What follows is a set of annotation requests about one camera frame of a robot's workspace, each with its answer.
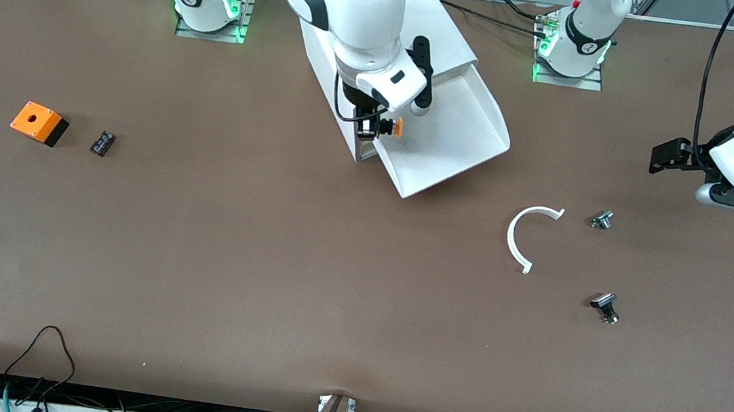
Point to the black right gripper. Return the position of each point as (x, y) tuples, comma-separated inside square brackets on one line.
[(355, 97)]

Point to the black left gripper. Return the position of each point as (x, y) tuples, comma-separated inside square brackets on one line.
[(696, 159)]

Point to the orange push button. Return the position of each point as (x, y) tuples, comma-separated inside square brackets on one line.
[(399, 127)]

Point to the white plastic drawer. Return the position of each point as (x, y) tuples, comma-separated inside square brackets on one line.
[(367, 154), (456, 140)]

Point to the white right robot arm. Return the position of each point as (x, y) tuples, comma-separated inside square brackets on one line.
[(359, 21)]

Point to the white drawer cabinet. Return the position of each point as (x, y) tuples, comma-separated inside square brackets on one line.
[(450, 30)]

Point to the silver metal fitting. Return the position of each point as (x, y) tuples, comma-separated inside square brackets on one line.
[(601, 220)]

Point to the black cylindrical capacitor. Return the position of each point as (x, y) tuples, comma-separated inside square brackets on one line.
[(103, 143)]

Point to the orange box with hole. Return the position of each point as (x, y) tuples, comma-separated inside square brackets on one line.
[(35, 120)]

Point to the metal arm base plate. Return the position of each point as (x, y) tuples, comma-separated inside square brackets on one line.
[(567, 82), (211, 35)]

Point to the white semicircular bracket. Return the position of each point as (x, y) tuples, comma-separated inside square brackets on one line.
[(510, 238)]

